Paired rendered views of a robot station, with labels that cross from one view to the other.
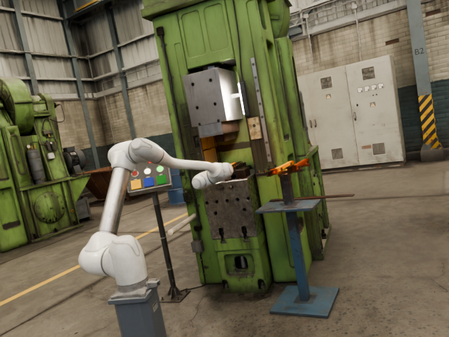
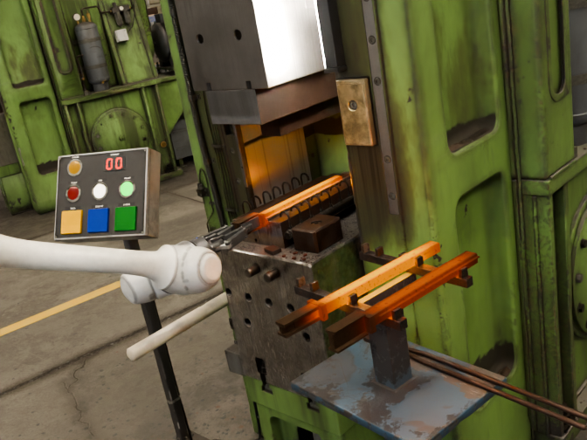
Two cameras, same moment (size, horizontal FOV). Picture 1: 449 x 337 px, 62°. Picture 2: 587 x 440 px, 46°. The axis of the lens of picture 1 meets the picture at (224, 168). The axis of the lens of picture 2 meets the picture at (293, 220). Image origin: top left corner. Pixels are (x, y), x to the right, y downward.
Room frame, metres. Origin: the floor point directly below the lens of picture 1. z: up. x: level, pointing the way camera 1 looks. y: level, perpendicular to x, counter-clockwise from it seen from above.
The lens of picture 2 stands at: (1.22, -0.81, 1.62)
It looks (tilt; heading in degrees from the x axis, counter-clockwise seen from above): 19 degrees down; 24
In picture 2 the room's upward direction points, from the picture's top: 10 degrees counter-clockwise
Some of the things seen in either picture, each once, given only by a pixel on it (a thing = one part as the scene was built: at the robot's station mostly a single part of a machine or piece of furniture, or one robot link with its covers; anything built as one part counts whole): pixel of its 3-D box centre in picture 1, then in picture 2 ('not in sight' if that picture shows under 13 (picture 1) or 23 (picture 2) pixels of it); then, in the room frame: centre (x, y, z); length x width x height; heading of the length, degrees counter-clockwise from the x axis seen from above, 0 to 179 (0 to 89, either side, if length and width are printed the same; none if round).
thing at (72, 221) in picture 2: (135, 184); (72, 222); (2.88, 0.70, 1.01); 0.07 x 0.05 x 0.07; 94
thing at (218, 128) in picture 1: (220, 128); (284, 89); (3.09, -0.02, 1.32); 0.42 x 0.20 x 0.10; 159
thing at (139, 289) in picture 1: (137, 284); not in sight; (1.80, 0.53, 0.63); 0.22 x 0.18 x 0.06; 78
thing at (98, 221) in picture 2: (148, 182); (99, 220); (2.89, 0.60, 1.01); 0.07 x 0.05 x 0.07; 94
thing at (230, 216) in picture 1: (239, 201); (333, 285); (3.07, -0.08, 0.69); 0.56 x 0.38 x 0.45; 159
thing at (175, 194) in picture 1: (179, 180); not in sight; (7.58, 0.96, 0.44); 0.59 x 0.59 x 0.88
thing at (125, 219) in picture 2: (161, 180); (126, 218); (2.90, 0.50, 1.01); 0.07 x 0.05 x 0.07; 94
